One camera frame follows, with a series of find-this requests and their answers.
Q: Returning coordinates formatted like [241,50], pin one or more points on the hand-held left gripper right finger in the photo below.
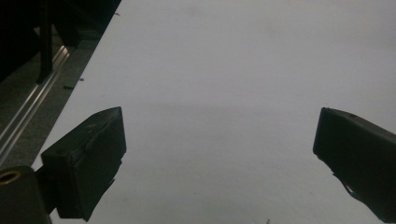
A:
[361,149]

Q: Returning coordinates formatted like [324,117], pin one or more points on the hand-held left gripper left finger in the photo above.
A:
[84,161]

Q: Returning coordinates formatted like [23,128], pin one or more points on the metal floor rail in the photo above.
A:
[34,99]

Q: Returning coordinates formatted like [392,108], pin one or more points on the dark stand leg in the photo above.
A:
[46,40]

